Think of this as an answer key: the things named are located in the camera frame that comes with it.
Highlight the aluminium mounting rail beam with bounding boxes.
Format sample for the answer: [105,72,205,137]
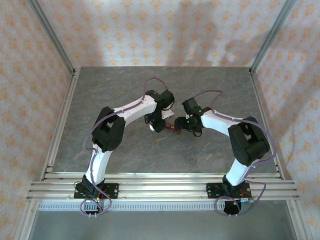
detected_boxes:
[26,172,300,202]

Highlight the brown weekly pill organizer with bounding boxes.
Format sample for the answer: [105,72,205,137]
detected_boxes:
[165,122,183,135]

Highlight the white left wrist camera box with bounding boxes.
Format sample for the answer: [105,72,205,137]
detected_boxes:
[160,109,175,121]

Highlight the aluminium table side rail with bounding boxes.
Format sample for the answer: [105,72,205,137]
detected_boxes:
[248,67,286,180]
[40,67,81,181]

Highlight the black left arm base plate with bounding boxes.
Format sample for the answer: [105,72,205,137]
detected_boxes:
[73,182,120,200]

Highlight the thin red wires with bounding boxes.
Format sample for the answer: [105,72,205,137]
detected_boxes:
[95,188,112,213]

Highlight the small green circuit board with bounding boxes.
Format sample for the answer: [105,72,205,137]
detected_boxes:
[239,196,255,208]

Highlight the aluminium frame post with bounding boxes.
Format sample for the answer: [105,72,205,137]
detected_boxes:
[26,0,76,74]
[249,0,298,74]

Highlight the grey slotted cable duct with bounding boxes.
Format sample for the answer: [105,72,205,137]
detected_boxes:
[37,202,252,212]

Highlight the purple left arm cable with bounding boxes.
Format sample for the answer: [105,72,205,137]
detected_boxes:
[79,77,171,218]

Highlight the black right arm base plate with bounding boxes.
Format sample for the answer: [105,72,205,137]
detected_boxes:
[206,182,252,200]

